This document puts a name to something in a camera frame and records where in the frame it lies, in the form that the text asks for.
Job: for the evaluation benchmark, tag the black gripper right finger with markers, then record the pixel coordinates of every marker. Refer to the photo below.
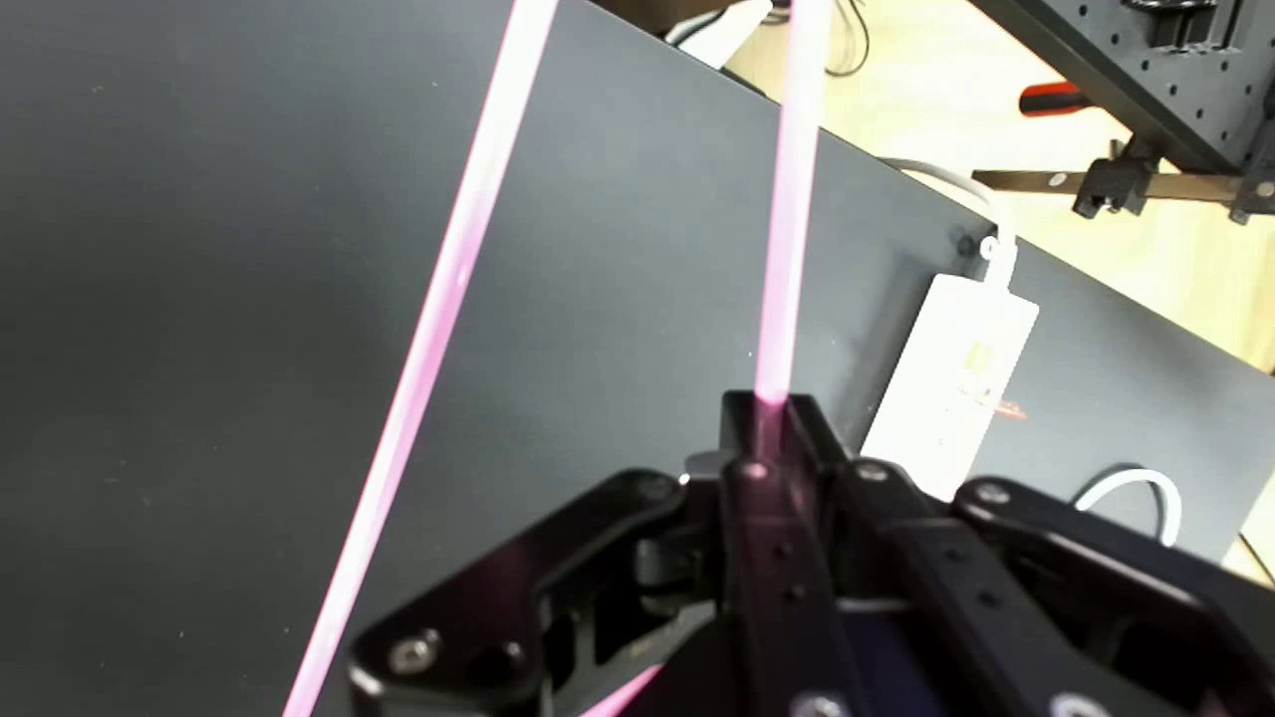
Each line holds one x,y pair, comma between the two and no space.
1010,598

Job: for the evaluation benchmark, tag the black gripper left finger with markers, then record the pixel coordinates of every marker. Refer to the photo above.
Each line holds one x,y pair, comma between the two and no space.
583,598

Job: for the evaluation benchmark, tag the pink clothes hanger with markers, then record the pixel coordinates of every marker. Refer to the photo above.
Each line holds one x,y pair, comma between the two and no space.
440,320

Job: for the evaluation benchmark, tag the white power strip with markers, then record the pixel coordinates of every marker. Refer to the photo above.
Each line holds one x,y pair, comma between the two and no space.
951,385

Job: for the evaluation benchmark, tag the black clamp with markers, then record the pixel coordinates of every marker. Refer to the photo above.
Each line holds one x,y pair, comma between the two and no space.
1121,173

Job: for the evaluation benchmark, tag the black perforated metal plate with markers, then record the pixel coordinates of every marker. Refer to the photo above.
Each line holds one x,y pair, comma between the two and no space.
1178,72

